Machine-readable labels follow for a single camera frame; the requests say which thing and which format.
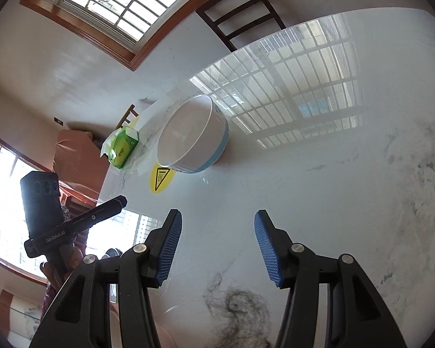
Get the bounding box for black wall switch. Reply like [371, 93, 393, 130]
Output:
[53, 117, 64, 126]

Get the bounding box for light wooden chair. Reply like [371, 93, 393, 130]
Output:
[116, 104, 140, 129]

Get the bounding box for yellow warning sticker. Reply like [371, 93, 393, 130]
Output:
[149, 163, 176, 194]

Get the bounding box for green tissue pack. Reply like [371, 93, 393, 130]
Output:
[100, 126, 139, 169]

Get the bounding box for orange covered furniture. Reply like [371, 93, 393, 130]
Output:
[52, 130, 110, 193]

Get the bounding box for person's left hand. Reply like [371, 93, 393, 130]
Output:
[40, 229, 88, 291]

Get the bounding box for wooden framed barred window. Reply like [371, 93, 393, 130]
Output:
[20, 0, 209, 71]

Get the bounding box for side window wooden frame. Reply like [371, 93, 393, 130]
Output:
[0, 138, 47, 284]

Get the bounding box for dark wooden chair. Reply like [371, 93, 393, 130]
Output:
[195, 0, 287, 52]

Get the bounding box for white bowl blue stripes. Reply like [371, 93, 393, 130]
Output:
[157, 94, 229, 174]

